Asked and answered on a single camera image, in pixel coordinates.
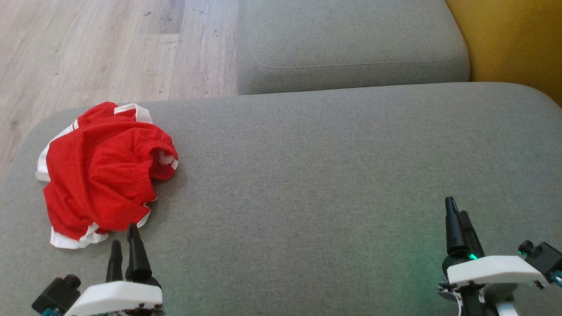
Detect small grey sofa cushion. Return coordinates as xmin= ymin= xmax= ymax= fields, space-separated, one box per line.
xmin=237 ymin=0 xmax=471 ymax=95

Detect large grey sofa seat cushion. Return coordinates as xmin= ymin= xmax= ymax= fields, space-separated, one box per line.
xmin=0 ymin=82 xmax=562 ymax=316

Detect yellow fabric panel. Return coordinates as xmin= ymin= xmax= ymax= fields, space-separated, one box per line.
xmin=445 ymin=0 xmax=562 ymax=108

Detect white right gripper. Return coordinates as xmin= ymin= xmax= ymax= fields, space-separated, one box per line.
xmin=442 ymin=196 xmax=548 ymax=287

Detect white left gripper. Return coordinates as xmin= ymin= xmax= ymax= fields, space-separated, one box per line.
xmin=65 ymin=223 xmax=165 ymax=316

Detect red white basketball shorts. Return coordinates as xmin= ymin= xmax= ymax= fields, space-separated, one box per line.
xmin=36 ymin=102 xmax=178 ymax=202

